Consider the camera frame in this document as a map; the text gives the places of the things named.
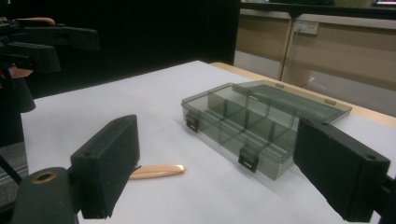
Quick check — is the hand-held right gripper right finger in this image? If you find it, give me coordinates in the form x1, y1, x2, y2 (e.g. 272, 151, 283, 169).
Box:
292, 117, 392, 223

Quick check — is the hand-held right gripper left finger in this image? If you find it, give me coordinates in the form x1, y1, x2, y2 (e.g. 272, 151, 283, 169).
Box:
70, 114, 141, 220

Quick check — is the peach oblong plastic piece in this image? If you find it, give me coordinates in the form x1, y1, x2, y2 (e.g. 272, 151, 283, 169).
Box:
128, 164, 186, 181

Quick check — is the clear grey compartment storage box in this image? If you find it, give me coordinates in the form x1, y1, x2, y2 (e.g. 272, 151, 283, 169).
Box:
180, 79, 353, 181

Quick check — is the black curtain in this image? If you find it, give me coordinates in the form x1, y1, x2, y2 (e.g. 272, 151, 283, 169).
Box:
5, 0, 241, 100

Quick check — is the black cable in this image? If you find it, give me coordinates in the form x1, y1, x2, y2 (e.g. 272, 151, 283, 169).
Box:
0, 154, 23, 185

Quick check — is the white wall socket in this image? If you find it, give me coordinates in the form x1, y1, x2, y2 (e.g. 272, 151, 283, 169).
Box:
293, 20, 319, 35

